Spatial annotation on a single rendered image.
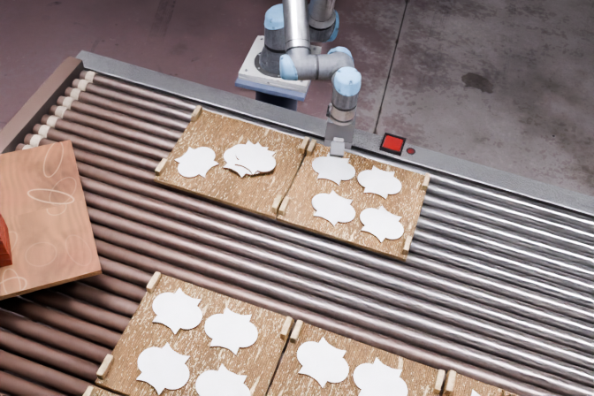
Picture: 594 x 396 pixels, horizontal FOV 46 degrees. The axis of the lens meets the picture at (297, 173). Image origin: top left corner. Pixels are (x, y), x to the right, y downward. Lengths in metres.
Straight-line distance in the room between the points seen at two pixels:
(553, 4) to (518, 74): 0.84
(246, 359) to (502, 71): 2.91
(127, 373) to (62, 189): 0.58
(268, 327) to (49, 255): 0.62
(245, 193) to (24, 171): 0.66
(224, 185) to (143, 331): 0.55
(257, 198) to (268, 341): 0.49
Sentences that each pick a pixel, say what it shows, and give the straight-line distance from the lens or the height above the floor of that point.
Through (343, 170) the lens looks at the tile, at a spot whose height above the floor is 0.94.
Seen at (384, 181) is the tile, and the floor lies 0.94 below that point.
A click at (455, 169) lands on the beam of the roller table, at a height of 0.92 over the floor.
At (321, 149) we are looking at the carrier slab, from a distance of 2.33.
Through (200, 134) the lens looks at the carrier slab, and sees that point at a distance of 2.36.
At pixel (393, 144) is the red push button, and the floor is 0.93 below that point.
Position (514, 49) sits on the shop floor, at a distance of 4.56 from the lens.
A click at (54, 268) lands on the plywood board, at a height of 1.04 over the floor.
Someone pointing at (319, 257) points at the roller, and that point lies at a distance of 2.08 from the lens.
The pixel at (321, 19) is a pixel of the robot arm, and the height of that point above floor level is 1.15.
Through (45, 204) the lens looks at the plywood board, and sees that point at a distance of 2.09.
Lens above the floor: 2.62
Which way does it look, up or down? 49 degrees down
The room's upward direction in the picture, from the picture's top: 6 degrees clockwise
